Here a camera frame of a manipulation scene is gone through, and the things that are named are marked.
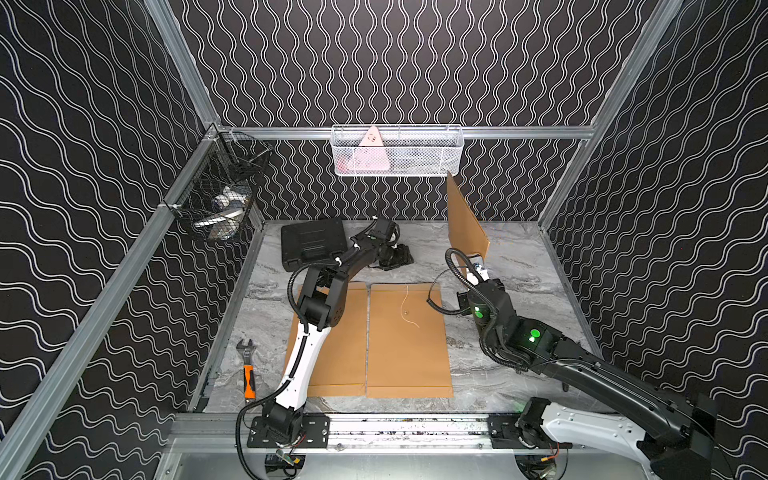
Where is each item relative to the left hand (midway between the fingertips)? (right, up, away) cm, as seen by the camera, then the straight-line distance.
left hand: (408, 256), depth 104 cm
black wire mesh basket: (-57, +18, -17) cm, 62 cm away
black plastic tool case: (-33, +5, +8) cm, 35 cm away
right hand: (+14, -4, -31) cm, 35 cm away
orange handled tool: (-45, -35, -23) cm, 62 cm away
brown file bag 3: (+11, +4, -35) cm, 37 cm away
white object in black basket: (-47, +9, -31) cm, 57 cm away
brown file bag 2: (-21, -33, -16) cm, 42 cm away
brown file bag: (-1, -28, -16) cm, 32 cm away
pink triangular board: (-12, +30, -16) cm, 36 cm away
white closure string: (-3, -17, -8) cm, 19 cm away
